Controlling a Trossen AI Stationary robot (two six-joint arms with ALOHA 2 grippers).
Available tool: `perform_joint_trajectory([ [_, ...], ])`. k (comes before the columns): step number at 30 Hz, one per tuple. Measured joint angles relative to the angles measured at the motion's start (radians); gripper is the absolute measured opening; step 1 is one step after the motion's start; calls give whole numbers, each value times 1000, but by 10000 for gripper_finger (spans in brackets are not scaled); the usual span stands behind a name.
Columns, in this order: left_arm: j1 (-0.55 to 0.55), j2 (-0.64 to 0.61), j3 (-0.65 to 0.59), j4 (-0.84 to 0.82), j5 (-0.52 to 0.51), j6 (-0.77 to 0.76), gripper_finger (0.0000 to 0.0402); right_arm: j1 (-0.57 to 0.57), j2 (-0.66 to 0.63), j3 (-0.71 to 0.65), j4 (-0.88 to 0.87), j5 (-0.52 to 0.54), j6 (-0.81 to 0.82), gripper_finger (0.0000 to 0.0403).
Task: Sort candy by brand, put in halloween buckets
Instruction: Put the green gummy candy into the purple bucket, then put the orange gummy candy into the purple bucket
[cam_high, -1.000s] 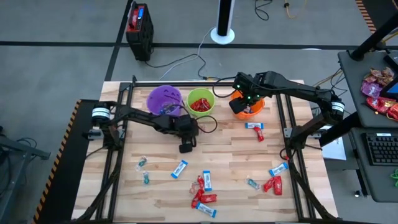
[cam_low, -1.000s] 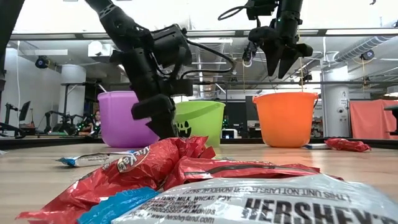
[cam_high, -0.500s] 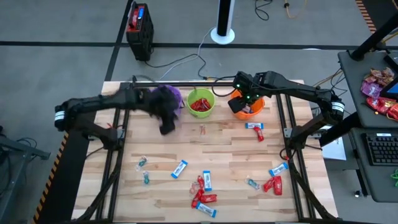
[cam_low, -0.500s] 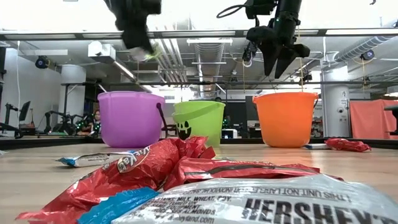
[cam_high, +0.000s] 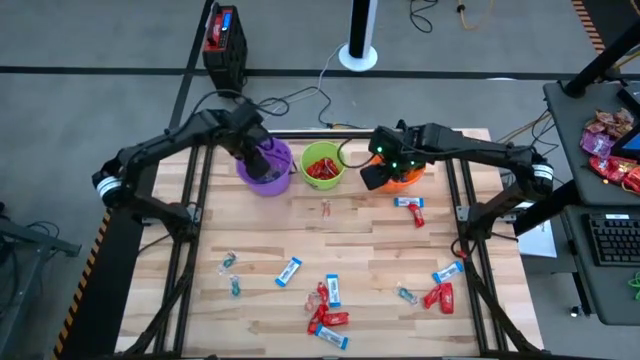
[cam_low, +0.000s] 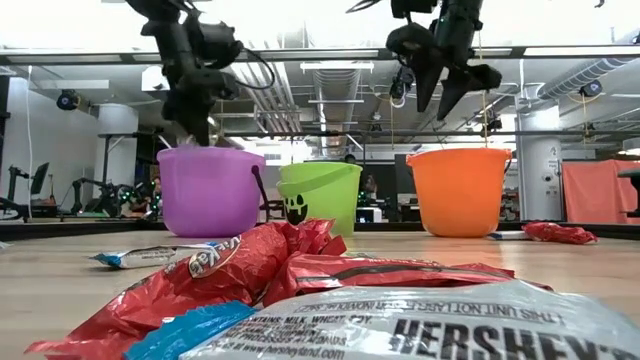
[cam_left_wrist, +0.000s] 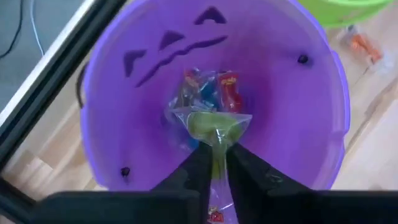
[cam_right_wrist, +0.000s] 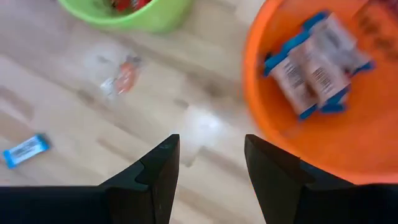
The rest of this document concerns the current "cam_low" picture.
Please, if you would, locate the white blue Hershey's bar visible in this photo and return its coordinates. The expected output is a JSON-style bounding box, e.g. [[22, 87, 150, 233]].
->
[[89, 241, 221, 271], [487, 230, 531, 242], [124, 279, 640, 360]]

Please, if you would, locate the person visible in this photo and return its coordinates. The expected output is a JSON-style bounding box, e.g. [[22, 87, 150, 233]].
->
[[361, 173, 380, 202]]

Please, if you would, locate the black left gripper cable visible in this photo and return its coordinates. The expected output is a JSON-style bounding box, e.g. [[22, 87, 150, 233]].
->
[[234, 44, 277, 92]]

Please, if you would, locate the slanted silver ceiling duct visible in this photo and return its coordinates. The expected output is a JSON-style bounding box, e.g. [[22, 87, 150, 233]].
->
[[537, 55, 640, 101]]

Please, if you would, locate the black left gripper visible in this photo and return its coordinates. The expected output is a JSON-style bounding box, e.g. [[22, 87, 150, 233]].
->
[[141, 19, 240, 147]]

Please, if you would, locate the green halloween bucket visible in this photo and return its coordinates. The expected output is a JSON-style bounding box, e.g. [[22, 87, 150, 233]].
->
[[276, 160, 363, 239]]

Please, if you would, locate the black background rig rail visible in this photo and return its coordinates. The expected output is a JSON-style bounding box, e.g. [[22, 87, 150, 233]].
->
[[97, 128, 640, 140]]

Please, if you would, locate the white column with signs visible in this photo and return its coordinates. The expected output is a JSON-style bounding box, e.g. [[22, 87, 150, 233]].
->
[[514, 102, 565, 222]]

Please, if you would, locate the orange cloth screen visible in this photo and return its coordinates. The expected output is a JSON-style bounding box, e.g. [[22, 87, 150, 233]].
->
[[562, 159, 640, 225]]

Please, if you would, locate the white device with screen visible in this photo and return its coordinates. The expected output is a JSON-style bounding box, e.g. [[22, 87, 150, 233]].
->
[[357, 206, 384, 225]]

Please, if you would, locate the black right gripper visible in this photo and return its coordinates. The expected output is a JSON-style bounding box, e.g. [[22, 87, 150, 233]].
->
[[387, 0, 503, 121]]

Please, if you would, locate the plain white column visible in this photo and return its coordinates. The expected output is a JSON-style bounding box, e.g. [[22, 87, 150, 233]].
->
[[94, 103, 140, 201]]

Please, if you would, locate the yellow hanging cord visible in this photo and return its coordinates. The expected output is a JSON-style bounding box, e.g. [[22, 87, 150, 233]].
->
[[477, 29, 490, 149]]

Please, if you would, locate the small black monitor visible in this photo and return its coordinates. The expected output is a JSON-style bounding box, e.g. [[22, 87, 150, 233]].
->
[[29, 162, 51, 196]]

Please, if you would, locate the red KitKat candy bar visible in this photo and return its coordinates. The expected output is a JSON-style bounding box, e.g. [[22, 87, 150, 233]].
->
[[522, 221, 599, 246], [24, 218, 347, 360], [262, 252, 554, 307]]

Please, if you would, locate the black display screen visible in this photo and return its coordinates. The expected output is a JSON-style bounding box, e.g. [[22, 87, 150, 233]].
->
[[393, 153, 417, 195]]

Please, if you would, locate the purple halloween bucket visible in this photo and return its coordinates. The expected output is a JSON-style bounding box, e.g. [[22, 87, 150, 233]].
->
[[156, 145, 271, 239]]

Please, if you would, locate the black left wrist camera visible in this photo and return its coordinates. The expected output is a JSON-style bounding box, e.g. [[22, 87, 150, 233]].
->
[[196, 20, 245, 70]]

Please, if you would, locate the white ceiling air unit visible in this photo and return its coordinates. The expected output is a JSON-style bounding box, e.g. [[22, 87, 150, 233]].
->
[[141, 65, 169, 96]]

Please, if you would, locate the ribbed silver ceiling duct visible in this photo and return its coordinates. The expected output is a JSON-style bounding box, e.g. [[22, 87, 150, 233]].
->
[[312, 68, 362, 160]]

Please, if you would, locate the black ceiling-mounted camera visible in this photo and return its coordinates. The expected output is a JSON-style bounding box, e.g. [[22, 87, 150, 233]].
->
[[55, 89, 80, 112], [388, 64, 416, 109], [579, 79, 604, 99]]

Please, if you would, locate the orange halloween bucket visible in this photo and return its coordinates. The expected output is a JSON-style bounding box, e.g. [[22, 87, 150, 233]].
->
[[405, 147, 514, 239]]

